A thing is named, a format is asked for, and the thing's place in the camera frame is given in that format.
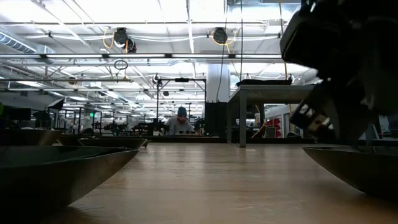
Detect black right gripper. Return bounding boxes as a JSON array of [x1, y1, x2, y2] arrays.
[[290, 62, 398, 146]]

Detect black mini plate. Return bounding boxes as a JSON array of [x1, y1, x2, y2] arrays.
[[302, 144, 398, 205]]

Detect black deep square plate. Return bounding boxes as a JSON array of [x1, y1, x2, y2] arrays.
[[264, 79, 294, 86]]

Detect black small square plate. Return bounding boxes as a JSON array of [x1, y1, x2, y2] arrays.
[[57, 133, 94, 147], [77, 137, 148, 150]]

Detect black leaf-shaped round plate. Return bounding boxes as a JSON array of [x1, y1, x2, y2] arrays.
[[0, 145, 141, 218]]

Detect red storage bins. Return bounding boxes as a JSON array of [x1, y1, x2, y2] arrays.
[[266, 118, 282, 139]]

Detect grey metal table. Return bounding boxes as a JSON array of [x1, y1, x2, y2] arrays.
[[226, 84, 379, 149]]

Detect black cabinet panel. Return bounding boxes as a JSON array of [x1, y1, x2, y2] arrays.
[[204, 101, 228, 138]]

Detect person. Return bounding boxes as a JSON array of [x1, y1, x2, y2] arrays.
[[164, 106, 197, 136]]

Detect ceiling light strip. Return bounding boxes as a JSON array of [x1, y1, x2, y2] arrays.
[[0, 53, 282, 60]]

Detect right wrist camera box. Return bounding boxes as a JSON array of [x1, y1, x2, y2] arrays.
[[279, 8, 330, 68]]

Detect black ceiling cable reel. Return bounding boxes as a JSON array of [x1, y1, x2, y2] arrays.
[[112, 27, 138, 54], [211, 27, 229, 45]]

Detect black background gantry frame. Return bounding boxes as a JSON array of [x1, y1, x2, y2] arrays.
[[156, 77, 207, 125]]

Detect hanging black cable loop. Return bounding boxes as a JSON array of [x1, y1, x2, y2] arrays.
[[113, 58, 129, 72]]

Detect silver ventilation duct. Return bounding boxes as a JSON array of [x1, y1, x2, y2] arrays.
[[0, 30, 56, 55]]

